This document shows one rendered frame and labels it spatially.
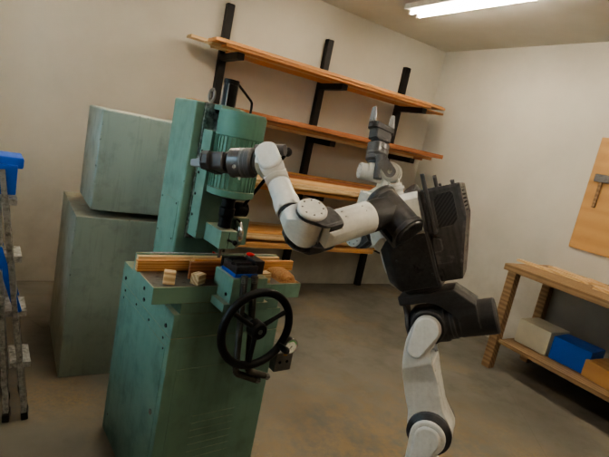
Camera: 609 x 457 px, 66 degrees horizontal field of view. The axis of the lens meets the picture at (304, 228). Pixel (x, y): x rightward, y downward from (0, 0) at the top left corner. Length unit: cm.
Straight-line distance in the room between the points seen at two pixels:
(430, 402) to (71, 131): 317
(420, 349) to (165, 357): 86
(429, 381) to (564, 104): 346
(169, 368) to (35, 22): 281
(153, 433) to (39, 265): 249
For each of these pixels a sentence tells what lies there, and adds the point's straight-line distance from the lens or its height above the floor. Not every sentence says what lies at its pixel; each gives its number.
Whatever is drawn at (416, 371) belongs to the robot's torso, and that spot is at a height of 81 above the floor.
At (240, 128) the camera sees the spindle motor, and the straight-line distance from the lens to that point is 169.
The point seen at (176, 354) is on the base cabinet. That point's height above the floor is 65.
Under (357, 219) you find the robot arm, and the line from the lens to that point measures 122.
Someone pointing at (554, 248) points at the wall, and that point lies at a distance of 452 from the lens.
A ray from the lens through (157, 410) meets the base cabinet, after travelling 184.
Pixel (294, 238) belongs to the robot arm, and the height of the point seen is 121.
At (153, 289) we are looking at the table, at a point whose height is 89.
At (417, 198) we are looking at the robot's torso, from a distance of 143.
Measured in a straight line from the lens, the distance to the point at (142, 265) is 172.
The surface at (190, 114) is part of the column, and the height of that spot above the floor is 146.
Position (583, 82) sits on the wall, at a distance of 468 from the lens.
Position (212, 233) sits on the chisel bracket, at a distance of 182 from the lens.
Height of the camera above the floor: 145
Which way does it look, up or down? 10 degrees down
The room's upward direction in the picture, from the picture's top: 12 degrees clockwise
